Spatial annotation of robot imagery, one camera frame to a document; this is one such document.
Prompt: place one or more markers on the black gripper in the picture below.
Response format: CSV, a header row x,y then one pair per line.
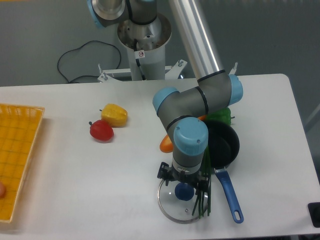
x,y
169,174

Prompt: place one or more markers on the glass lid blue knob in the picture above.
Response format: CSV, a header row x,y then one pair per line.
x,y
176,202

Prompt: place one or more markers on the green scallion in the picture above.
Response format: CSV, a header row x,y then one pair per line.
x,y
203,201

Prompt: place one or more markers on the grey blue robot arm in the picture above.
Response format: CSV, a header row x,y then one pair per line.
x,y
178,111

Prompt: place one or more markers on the orange baguette bread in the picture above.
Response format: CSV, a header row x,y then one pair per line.
x,y
166,145

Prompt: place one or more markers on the green bell pepper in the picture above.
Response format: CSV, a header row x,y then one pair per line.
x,y
223,115

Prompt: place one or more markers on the yellow bell pepper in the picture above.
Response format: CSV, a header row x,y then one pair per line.
x,y
114,115

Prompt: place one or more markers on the red bell pepper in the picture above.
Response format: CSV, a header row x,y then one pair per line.
x,y
101,131

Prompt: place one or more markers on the black device at edge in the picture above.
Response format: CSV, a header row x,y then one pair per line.
x,y
314,212

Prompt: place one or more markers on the yellow plastic basket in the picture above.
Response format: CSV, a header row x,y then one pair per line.
x,y
19,127

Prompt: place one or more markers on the black pot blue handle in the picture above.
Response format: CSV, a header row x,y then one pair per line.
x,y
223,148

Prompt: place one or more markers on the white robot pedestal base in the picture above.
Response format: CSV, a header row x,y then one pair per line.
x,y
145,45

